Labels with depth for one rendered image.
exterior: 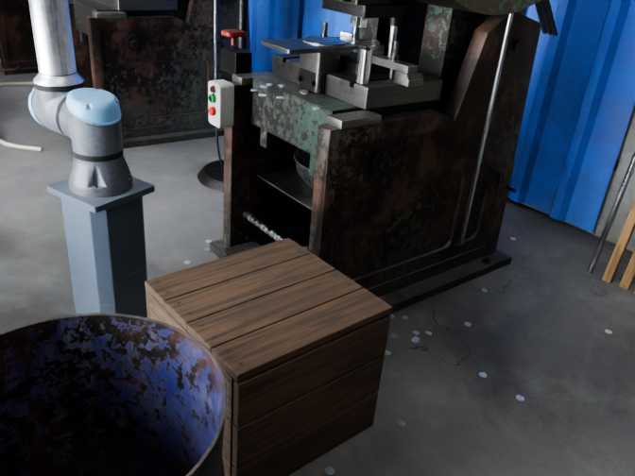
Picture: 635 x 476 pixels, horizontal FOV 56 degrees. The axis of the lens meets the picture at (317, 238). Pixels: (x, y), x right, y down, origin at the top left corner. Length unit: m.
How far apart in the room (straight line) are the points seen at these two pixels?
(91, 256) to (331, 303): 0.64
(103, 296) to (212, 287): 0.40
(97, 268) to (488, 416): 1.06
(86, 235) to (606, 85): 2.00
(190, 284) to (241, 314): 0.16
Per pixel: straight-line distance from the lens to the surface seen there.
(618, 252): 2.40
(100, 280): 1.62
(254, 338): 1.18
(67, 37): 1.59
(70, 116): 1.52
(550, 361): 1.91
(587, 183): 2.74
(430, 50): 1.90
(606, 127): 2.67
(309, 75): 1.77
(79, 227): 1.59
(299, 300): 1.30
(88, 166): 1.53
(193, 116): 3.38
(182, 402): 1.07
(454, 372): 1.75
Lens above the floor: 1.07
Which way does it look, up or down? 27 degrees down
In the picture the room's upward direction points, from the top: 5 degrees clockwise
